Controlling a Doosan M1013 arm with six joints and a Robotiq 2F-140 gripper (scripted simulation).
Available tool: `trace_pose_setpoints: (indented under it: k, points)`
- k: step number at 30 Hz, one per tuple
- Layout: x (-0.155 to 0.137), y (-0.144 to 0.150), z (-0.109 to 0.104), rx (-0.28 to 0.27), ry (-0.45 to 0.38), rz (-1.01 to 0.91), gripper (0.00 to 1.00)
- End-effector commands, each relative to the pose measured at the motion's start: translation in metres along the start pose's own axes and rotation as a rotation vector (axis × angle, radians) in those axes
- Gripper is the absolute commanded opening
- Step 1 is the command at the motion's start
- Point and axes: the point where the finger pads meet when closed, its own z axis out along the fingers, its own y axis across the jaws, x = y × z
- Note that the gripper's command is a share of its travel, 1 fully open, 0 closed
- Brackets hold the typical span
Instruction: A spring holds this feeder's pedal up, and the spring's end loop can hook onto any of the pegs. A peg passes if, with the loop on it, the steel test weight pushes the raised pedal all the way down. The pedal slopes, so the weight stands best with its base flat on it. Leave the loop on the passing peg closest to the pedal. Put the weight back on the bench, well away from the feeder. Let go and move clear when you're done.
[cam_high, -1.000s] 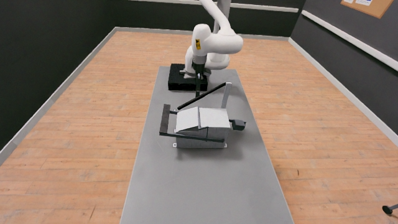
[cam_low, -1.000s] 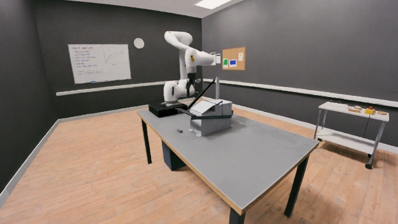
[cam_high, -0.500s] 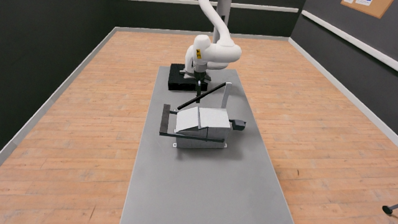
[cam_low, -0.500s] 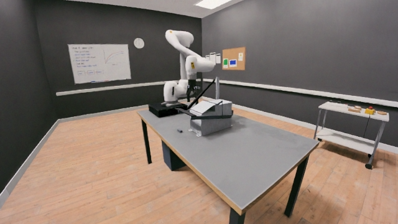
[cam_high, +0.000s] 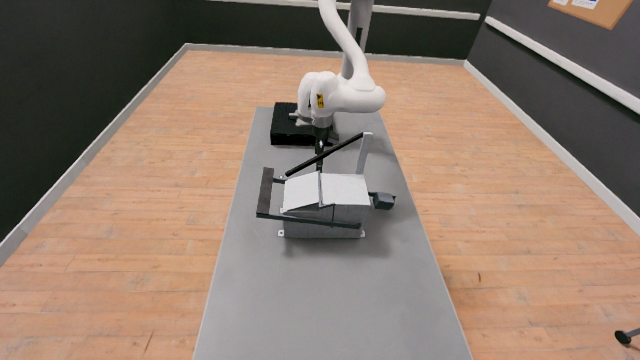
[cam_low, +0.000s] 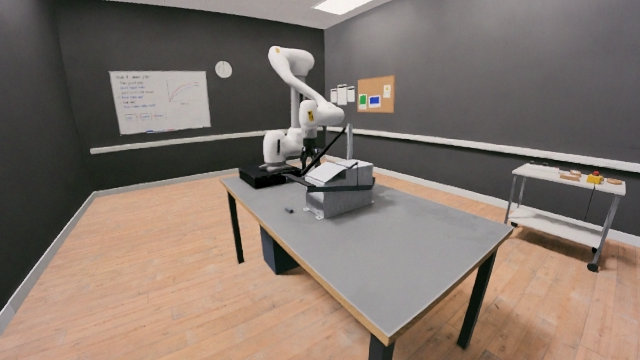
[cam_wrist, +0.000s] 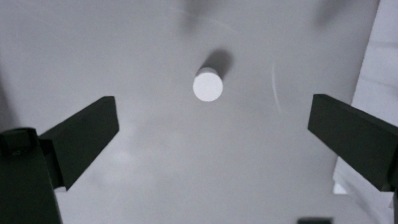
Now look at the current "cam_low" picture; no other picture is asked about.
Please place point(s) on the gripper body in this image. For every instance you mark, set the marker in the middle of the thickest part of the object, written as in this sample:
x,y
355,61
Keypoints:
x,y
309,144

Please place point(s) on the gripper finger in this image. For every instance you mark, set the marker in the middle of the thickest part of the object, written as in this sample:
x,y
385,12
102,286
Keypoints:
x,y
315,152
304,156

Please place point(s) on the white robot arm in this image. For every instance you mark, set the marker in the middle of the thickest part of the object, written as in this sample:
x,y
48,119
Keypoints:
x,y
277,146

